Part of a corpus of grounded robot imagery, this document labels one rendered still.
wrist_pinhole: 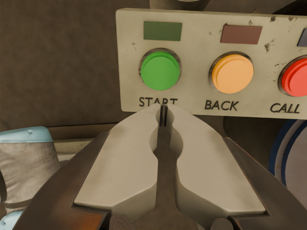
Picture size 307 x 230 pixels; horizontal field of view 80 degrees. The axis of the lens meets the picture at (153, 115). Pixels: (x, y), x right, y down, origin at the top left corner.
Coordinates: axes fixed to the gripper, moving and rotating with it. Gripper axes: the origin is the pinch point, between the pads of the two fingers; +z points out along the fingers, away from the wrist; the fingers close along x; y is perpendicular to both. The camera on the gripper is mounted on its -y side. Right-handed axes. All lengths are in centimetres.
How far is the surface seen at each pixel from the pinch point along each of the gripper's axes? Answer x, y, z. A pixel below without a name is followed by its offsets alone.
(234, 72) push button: 7.3, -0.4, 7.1
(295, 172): 31.0, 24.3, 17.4
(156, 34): -0.7, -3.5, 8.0
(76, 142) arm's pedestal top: -30, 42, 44
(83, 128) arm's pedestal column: -31, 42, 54
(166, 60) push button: 0.4, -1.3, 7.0
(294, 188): 31.4, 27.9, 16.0
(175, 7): 2.1, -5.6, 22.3
